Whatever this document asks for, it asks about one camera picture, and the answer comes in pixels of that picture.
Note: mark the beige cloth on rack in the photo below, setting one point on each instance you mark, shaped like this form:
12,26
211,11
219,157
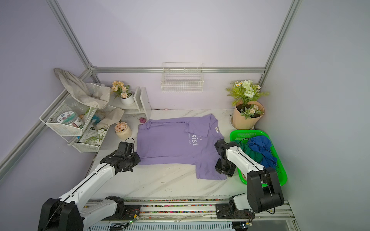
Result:
111,118

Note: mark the blue t-shirt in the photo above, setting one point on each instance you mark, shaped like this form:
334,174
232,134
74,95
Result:
262,145

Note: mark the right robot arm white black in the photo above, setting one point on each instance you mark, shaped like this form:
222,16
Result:
263,187

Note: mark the white wire wall basket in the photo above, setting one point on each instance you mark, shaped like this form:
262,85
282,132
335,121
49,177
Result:
182,77

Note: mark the small white pot peach flowers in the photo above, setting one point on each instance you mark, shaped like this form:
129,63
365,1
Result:
123,92

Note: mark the grey cloth bag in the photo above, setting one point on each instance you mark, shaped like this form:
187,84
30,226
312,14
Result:
97,98

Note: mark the white tiered wire rack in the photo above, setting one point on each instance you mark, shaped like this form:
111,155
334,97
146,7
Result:
76,123

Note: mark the white small shelf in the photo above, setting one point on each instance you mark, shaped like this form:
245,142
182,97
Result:
141,105

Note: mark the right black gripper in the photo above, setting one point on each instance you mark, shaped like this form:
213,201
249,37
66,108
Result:
230,172

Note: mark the floral printed packet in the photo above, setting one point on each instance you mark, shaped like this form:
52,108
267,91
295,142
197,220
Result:
93,136

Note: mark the purple t-shirt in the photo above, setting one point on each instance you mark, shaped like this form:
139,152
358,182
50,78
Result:
185,140

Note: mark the green t-shirt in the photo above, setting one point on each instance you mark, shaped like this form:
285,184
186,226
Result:
252,154

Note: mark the large terracotta flower pot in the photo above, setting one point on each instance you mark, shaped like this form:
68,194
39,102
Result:
245,116

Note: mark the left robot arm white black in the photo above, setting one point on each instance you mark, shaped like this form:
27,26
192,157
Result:
70,213

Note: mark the round floral tin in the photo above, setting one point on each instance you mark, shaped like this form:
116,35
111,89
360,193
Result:
67,118

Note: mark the green plastic laundry basket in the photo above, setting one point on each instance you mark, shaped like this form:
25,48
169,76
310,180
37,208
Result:
242,136

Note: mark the green white artificial flowers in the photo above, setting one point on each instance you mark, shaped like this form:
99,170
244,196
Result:
245,91

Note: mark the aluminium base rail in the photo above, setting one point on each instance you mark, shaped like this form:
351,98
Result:
199,209

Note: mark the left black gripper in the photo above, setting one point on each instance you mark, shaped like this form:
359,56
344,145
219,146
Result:
138,159

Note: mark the cream ribbed pot pink flowers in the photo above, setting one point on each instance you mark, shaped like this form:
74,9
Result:
122,130

